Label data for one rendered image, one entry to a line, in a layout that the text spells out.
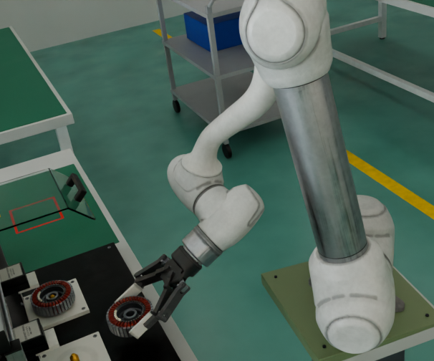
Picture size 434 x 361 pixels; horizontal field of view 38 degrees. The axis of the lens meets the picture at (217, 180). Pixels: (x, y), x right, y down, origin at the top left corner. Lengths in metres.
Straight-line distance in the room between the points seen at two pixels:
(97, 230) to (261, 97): 0.91
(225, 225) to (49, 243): 0.76
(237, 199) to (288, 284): 0.31
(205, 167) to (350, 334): 0.53
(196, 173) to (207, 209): 0.09
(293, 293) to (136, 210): 2.01
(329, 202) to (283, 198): 2.26
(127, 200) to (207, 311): 1.10
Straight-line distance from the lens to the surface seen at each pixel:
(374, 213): 1.44
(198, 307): 2.80
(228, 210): 1.45
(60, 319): 1.69
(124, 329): 1.50
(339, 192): 1.18
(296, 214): 3.30
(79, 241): 2.01
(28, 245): 2.07
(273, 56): 1.01
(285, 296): 1.61
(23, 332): 1.47
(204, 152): 1.50
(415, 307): 1.62
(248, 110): 1.34
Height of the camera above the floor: 1.84
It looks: 30 degrees down
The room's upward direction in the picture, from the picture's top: 8 degrees counter-clockwise
